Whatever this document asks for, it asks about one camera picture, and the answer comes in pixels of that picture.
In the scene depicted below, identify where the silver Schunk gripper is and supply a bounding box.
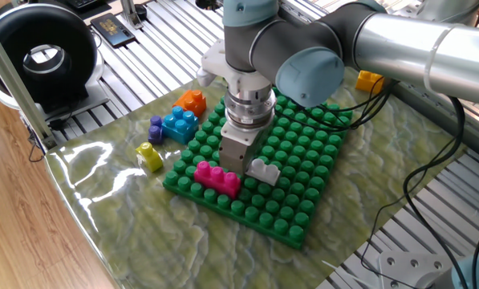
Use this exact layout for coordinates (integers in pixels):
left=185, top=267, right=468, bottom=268
left=217, top=118, right=276, bottom=176

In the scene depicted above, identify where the pink three-stud block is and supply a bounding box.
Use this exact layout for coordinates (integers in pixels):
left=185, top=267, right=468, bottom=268
left=193, top=161, right=242, bottom=201

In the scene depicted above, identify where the white four-stud block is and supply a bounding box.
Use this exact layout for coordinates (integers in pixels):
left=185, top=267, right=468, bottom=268
left=246, top=158, right=282, bottom=187

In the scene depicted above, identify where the light blue four-stud block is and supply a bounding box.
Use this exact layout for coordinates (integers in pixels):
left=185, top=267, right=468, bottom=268
left=160, top=105, right=200, bottom=145

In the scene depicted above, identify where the orange two-stud block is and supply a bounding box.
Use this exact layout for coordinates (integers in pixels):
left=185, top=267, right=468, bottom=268
left=173, top=88, right=208, bottom=118

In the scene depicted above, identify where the large green studded baseplate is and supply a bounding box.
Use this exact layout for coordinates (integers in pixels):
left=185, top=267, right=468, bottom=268
left=162, top=86, right=353, bottom=250

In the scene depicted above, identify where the violet two-stud block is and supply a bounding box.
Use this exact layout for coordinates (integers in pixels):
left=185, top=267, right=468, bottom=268
left=147, top=115, right=164, bottom=145

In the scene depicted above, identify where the yellow-green single-stud block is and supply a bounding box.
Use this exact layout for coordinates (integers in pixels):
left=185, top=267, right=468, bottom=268
left=135, top=141, right=164, bottom=173

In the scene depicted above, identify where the green marble patterned mat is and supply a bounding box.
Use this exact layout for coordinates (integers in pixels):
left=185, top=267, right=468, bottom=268
left=44, top=66, right=469, bottom=289

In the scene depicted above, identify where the yellow two-stud block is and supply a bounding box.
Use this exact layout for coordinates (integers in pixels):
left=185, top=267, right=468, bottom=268
left=355, top=70, right=386, bottom=94

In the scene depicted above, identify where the black small card device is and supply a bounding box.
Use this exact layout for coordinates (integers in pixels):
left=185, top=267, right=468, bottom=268
left=89, top=12, right=136, bottom=49

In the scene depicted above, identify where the black keyboard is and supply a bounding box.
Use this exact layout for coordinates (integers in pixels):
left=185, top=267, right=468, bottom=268
left=65, top=0, right=112, bottom=13

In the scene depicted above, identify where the white round machine base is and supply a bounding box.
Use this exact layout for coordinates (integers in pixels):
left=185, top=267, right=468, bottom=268
left=391, top=0, right=479, bottom=27

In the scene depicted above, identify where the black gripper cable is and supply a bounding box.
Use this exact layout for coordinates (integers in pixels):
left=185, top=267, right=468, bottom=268
left=274, top=75, right=396, bottom=132

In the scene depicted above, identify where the white cable tie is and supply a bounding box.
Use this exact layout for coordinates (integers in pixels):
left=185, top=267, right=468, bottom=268
left=321, top=260, right=368, bottom=289

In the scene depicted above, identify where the thin black cable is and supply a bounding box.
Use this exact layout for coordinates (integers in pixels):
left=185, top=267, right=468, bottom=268
left=359, top=132, right=453, bottom=289

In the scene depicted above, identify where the silver metal bracket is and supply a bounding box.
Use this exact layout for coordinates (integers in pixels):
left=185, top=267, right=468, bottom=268
left=118, top=0, right=144, bottom=30

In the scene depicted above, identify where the thick black cable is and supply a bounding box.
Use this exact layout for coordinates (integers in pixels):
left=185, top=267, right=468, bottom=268
left=402, top=96, right=471, bottom=289

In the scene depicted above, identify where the black ring shaped device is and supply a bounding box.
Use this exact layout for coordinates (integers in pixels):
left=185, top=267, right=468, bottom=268
left=0, top=2, right=106, bottom=114

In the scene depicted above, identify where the aluminium profile rail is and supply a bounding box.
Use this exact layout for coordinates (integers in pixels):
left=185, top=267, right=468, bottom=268
left=391, top=79, right=479, bottom=165

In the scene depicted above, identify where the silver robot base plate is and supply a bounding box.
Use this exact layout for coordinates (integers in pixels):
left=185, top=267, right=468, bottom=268
left=378, top=250, right=455, bottom=289

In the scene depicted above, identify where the aluminium frame post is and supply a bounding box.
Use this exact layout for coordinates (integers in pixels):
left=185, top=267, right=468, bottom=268
left=0, top=11, right=58, bottom=150

